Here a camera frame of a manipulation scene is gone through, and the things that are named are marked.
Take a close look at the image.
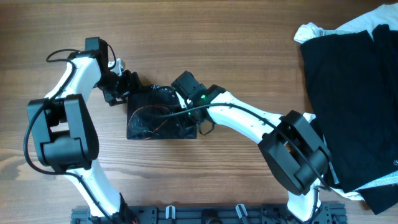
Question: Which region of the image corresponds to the white garment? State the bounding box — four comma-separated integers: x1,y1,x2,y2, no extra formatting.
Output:
294,3,397,201

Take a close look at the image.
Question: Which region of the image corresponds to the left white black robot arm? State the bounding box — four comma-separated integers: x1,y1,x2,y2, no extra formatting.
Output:
23,49,139,223

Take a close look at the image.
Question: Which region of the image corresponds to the black garment pile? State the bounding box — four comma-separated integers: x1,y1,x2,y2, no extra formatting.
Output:
300,24,397,214

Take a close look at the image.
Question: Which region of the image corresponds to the black orange printed cycling jersey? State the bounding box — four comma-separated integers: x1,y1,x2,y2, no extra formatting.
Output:
126,85,197,140

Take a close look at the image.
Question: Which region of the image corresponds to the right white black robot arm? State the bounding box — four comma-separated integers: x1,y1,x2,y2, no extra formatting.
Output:
172,83,332,223

